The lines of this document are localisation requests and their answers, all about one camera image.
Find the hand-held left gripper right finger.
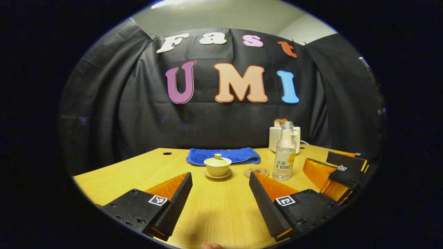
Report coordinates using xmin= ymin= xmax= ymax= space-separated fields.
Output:
xmin=248 ymin=172 xmax=341 ymax=242

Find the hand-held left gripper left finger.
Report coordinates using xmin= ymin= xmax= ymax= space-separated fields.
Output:
xmin=100 ymin=172 xmax=193 ymax=242

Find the round wooden coaster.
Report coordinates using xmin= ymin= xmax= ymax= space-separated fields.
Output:
xmin=243 ymin=167 xmax=270 ymax=178

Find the clear glass water bottle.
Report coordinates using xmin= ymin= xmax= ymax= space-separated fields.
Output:
xmin=272 ymin=121 xmax=297 ymax=182

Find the yellow teacup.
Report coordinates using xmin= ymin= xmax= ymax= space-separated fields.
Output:
xmin=204 ymin=157 xmax=233 ymax=177

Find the yellow saucer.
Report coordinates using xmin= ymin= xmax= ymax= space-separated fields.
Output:
xmin=203 ymin=168 xmax=233 ymax=180

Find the blue towel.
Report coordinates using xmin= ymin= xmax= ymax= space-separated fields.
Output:
xmin=186 ymin=147 xmax=261 ymax=166

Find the cream toaster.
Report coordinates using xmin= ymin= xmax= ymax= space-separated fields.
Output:
xmin=269 ymin=126 xmax=301 ymax=155

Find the black backdrop cloth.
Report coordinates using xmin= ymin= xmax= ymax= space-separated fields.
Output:
xmin=60 ymin=18 xmax=385 ymax=177

